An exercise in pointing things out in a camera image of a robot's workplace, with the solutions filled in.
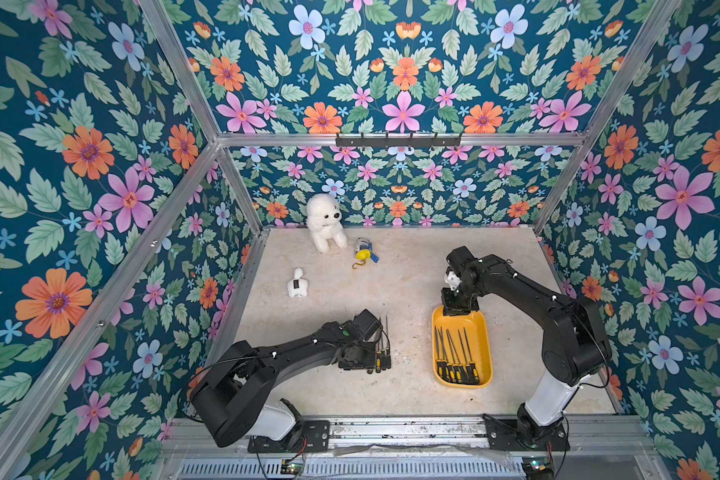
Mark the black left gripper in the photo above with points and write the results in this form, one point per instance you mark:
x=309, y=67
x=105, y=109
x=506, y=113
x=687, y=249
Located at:
x=370, y=362

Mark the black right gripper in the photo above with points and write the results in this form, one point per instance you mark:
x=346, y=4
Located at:
x=458, y=300

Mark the file tool yellow-black handle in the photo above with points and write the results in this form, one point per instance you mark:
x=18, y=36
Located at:
x=449, y=360
x=457, y=367
x=465, y=365
x=441, y=362
x=386, y=359
x=444, y=351
x=472, y=368
x=379, y=350

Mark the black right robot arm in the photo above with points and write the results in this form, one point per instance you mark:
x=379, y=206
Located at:
x=574, y=345

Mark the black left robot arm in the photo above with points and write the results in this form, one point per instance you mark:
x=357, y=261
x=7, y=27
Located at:
x=231, y=397

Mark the yellow plastic storage tray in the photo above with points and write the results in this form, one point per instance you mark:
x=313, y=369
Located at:
x=479, y=341

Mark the small white robot figurine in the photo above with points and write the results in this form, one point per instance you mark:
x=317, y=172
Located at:
x=298, y=286

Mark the yellow blue small toy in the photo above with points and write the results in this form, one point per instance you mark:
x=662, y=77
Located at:
x=364, y=253

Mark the white plush seal toy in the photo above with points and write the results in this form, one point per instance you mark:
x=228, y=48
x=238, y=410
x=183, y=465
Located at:
x=324, y=222

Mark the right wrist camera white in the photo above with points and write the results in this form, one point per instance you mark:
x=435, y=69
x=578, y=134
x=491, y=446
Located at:
x=452, y=280

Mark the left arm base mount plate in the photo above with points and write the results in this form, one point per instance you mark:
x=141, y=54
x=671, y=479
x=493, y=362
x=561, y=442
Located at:
x=307, y=436

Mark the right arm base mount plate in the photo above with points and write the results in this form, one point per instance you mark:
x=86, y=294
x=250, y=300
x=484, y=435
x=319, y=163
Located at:
x=522, y=434

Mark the black wall hook rail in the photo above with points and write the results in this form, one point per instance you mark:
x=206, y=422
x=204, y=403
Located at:
x=387, y=140

